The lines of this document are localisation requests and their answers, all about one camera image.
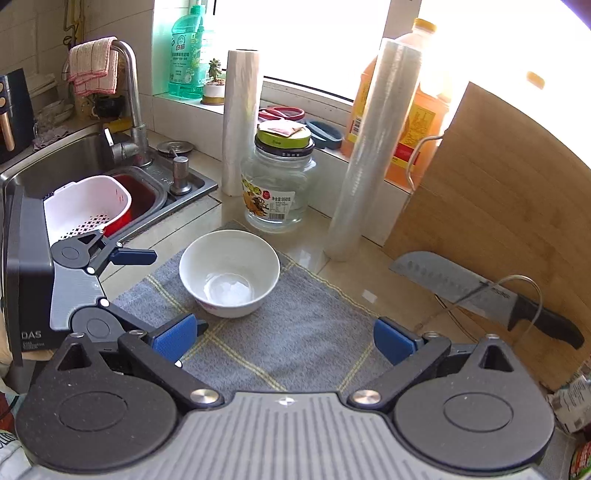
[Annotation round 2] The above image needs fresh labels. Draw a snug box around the pink dish towel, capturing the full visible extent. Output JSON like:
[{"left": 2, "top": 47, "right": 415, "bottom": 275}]
[{"left": 68, "top": 38, "right": 120, "bottom": 97}]

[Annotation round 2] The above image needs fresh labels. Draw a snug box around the large plastic wrap roll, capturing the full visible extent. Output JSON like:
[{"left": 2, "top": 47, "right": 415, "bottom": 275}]
[{"left": 323, "top": 38, "right": 423, "bottom": 262}]

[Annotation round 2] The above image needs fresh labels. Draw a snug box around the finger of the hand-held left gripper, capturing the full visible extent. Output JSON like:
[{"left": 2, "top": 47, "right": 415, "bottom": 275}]
[
  {"left": 104, "top": 302, "right": 158, "bottom": 335},
  {"left": 78, "top": 231, "right": 158, "bottom": 273}
]

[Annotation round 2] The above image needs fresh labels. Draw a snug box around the yellow sponge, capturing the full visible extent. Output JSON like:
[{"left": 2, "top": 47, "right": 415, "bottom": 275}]
[{"left": 102, "top": 117, "right": 136, "bottom": 134}]

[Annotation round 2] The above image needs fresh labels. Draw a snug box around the small potted plant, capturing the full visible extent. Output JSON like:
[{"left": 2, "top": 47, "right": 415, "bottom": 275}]
[{"left": 203, "top": 59, "right": 227, "bottom": 106}]

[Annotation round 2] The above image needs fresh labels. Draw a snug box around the green dish soap bottle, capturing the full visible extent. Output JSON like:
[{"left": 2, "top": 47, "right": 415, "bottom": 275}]
[{"left": 168, "top": 4, "right": 205, "bottom": 100}]

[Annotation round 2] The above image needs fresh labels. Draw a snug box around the clear glass jar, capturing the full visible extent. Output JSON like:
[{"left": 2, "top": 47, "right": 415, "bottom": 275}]
[{"left": 240, "top": 119, "right": 319, "bottom": 233}]

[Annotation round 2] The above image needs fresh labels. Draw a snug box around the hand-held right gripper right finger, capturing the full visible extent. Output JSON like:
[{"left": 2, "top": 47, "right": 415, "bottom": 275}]
[{"left": 348, "top": 316, "right": 513, "bottom": 411}]

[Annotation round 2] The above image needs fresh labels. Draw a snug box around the orange cooking oil jug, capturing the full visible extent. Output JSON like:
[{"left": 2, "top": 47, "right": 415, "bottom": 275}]
[{"left": 341, "top": 18, "right": 451, "bottom": 190}]

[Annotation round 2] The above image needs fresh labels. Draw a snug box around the metal sink strainer lid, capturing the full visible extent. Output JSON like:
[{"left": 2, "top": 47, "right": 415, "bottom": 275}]
[{"left": 156, "top": 140, "right": 195, "bottom": 155}]

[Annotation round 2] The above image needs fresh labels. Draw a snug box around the red plastic basin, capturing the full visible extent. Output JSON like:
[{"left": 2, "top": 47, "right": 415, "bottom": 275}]
[{"left": 104, "top": 173, "right": 168, "bottom": 238}]

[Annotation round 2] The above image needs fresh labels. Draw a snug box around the bamboo cutting board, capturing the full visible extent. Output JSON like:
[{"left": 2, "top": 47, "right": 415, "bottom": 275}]
[{"left": 383, "top": 82, "right": 591, "bottom": 391}]

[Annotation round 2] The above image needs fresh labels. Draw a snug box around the clear glass bowl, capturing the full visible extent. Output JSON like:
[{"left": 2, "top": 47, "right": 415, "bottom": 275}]
[{"left": 33, "top": 99, "right": 75, "bottom": 141}]

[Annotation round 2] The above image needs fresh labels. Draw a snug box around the black handled kitchen knife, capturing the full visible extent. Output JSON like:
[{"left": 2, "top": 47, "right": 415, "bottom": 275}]
[{"left": 389, "top": 251, "right": 585, "bottom": 350}]

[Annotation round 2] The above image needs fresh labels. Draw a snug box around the white paper roll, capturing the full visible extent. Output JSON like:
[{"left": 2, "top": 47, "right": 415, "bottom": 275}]
[{"left": 222, "top": 47, "right": 260, "bottom": 197}]

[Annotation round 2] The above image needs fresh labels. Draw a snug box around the white ceramic bowl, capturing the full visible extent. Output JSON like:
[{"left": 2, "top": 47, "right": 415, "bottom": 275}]
[{"left": 178, "top": 229, "right": 281, "bottom": 318}]

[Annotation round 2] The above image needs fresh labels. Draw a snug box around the red ring lid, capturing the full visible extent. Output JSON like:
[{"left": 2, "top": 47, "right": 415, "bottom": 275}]
[{"left": 259, "top": 106, "right": 306, "bottom": 123}]

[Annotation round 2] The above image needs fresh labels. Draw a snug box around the black air fryer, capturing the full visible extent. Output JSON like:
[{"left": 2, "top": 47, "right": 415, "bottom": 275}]
[{"left": 0, "top": 68, "right": 35, "bottom": 164}]

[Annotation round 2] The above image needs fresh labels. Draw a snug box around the white plastic colander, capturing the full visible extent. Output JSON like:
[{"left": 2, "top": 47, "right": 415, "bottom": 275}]
[{"left": 44, "top": 175, "right": 132, "bottom": 245}]

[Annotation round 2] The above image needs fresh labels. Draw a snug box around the metal soap dispenser pump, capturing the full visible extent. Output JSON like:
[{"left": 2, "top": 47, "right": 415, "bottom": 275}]
[{"left": 168, "top": 148, "right": 192, "bottom": 195}]

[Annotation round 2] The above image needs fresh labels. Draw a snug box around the white printed plastic bag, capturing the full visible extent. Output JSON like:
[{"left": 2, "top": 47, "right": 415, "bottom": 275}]
[{"left": 547, "top": 360, "right": 591, "bottom": 435}]

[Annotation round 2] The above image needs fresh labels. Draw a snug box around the window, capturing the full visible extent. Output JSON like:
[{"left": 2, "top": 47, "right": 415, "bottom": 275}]
[{"left": 152, "top": 0, "right": 591, "bottom": 125}]

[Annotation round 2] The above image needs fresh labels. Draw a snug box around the metal faucet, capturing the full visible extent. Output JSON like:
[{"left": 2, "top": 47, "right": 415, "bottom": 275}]
[{"left": 62, "top": 39, "right": 153, "bottom": 167}]

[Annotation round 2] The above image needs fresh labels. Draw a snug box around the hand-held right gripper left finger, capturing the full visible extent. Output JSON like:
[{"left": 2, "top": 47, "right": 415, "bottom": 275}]
[{"left": 55, "top": 312, "right": 227, "bottom": 411}]

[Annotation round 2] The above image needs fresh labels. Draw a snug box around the grey blue lid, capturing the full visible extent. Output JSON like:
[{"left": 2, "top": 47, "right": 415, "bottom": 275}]
[{"left": 305, "top": 120, "right": 343, "bottom": 149}]

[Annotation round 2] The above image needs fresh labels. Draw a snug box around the small sachet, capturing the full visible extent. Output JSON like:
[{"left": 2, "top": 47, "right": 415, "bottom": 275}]
[{"left": 269, "top": 121, "right": 305, "bottom": 138}]

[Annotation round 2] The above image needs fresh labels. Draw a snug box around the grey checked dish mat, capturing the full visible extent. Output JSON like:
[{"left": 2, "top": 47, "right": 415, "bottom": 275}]
[{"left": 113, "top": 220, "right": 416, "bottom": 393}]

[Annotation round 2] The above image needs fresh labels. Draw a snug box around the metal wire rack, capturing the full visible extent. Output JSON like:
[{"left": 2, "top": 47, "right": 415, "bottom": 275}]
[{"left": 436, "top": 274, "right": 543, "bottom": 352}]

